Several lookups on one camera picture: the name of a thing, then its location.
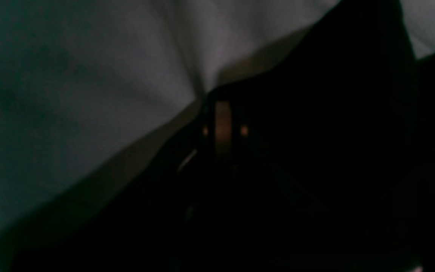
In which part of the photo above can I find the black t-shirt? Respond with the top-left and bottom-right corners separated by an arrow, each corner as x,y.
11,0 -> 435,272

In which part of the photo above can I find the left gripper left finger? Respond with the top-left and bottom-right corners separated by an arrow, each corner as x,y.
100,100 -> 215,272

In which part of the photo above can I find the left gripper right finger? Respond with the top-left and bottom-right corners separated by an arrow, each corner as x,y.
217,100 -> 354,272

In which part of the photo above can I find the light blue table cloth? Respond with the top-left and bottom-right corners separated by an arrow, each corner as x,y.
0,0 -> 435,272

